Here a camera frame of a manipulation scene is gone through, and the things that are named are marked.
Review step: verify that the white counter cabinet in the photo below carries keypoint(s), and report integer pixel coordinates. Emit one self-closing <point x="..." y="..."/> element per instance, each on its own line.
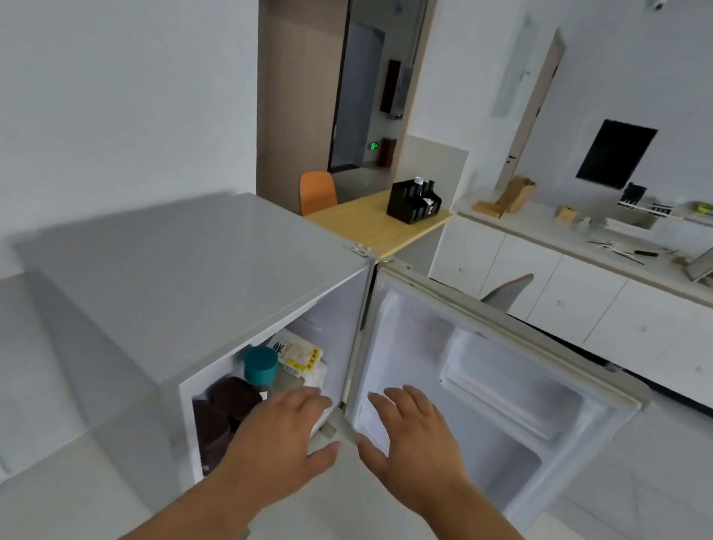
<point x="582" y="303"/>

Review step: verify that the small wooden box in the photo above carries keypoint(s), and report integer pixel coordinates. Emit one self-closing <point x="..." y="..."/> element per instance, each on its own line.
<point x="565" y="214"/>

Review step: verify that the black wall panel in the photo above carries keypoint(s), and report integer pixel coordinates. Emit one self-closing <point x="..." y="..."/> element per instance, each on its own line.
<point x="616" y="154"/>

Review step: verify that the grey chair with orange seat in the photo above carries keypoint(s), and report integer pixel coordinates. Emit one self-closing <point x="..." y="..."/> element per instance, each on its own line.
<point x="510" y="292"/>

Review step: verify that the brown wooden door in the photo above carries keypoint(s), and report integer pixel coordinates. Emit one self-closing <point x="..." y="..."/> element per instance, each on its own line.
<point x="298" y="95"/>

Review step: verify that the light wooden table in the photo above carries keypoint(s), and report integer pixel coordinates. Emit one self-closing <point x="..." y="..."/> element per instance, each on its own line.
<point x="368" y="223"/>

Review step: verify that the person's right hand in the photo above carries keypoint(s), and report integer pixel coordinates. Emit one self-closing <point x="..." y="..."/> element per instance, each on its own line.
<point x="419" y="457"/>

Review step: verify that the wooden knife block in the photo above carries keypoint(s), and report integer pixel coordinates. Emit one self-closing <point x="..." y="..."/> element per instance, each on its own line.
<point x="517" y="191"/>

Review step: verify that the dark brown lidded container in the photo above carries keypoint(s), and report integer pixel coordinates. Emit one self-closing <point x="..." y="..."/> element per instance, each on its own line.
<point x="235" y="397"/>
<point x="209" y="435"/>

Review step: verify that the black desk organizer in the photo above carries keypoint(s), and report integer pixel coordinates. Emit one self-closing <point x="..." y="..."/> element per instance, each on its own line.
<point x="411" y="205"/>

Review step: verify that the teal lid jar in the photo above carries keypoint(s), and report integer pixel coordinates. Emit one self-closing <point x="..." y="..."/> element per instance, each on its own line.
<point x="259" y="364"/>

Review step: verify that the white dish rack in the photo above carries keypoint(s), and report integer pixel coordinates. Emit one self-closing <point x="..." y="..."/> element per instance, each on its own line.
<point x="628" y="226"/>

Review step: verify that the white bread package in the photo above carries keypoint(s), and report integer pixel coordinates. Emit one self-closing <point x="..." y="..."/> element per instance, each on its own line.
<point x="300" y="356"/>

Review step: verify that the person's left hand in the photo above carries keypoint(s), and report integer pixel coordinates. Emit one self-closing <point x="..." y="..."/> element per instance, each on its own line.
<point x="273" y="455"/>

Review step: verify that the white dome security camera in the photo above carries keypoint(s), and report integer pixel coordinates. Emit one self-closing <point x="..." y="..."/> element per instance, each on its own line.
<point x="660" y="1"/>

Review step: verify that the brown bin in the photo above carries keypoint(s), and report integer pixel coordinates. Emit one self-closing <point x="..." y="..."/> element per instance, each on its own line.
<point x="387" y="152"/>

